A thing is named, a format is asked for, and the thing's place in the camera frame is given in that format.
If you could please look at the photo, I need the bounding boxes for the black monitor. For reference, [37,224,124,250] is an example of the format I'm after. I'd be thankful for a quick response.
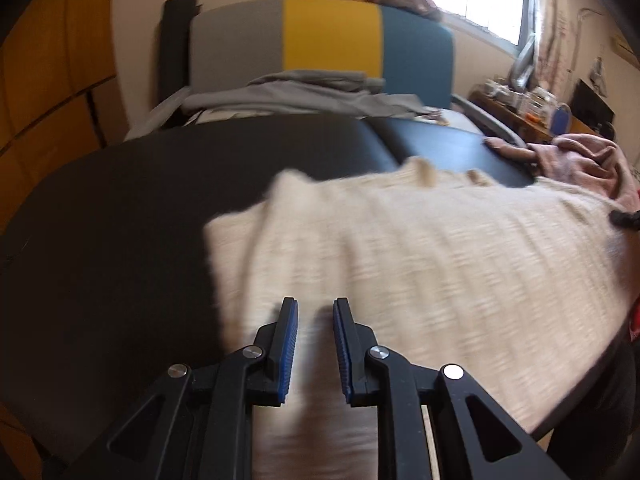
[570,79,615,141]

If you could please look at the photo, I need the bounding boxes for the black rolled mat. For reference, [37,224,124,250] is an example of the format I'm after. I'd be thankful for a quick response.
[156,0,200,102]

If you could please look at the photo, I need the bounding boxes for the cluttered wooden desk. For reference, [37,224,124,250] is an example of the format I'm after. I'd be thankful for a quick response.
[468,80,600,144]

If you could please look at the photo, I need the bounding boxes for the grey yellow blue headboard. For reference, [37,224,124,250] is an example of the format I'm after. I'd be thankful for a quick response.
[190,0,454,108]

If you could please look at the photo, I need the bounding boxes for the cream knitted sweater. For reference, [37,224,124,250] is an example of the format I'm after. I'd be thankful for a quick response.
[204,157,639,479]

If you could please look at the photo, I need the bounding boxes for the grey cloth on bed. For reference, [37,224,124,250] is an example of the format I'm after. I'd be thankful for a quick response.
[181,70,438,119]

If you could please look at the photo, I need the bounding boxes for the pink knitted garment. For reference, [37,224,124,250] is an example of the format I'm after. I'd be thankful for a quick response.
[485,133,639,214]

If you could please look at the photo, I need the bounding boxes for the wooden wardrobe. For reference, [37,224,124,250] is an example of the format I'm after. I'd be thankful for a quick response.
[1,0,129,224]

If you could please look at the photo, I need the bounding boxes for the blue chair back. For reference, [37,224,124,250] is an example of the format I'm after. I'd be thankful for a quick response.
[549,103,572,136]

